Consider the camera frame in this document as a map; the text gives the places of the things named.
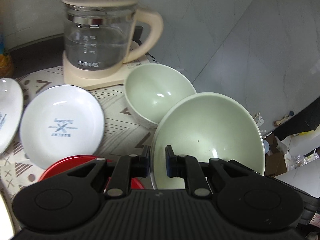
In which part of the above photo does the large pale green bowl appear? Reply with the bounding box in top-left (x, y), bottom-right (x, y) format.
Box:
top-left (151, 92), bottom-right (265, 190)

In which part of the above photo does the small pale green bowl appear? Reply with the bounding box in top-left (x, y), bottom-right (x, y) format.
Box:
top-left (124, 63), bottom-right (196, 129)

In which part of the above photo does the white plate with logo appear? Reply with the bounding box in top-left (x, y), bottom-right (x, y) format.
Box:
top-left (20, 85), bottom-right (105, 169)

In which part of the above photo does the patterned table cloth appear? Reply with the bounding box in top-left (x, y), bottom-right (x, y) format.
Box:
top-left (1, 66), bottom-right (153, 205)

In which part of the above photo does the red plate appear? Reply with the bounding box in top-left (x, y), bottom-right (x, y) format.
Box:
top-left (38, 155), bottom-right (145, 190)

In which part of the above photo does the cardboard box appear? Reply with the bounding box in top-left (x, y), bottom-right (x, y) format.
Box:
top-left (265, 134), bottom-right (287, 177)

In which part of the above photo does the cream kettle base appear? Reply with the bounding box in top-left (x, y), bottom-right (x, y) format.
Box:
top-left (62, 41), bottom-right (154, 90)

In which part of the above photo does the orange juice bottle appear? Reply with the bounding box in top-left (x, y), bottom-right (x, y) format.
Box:
top-left (0, 30), bottom-right (14, 78)

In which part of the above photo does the glass kettle with cream handle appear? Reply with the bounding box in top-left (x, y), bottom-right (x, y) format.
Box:
top-left (62, 0), bottom-right (163, 70)

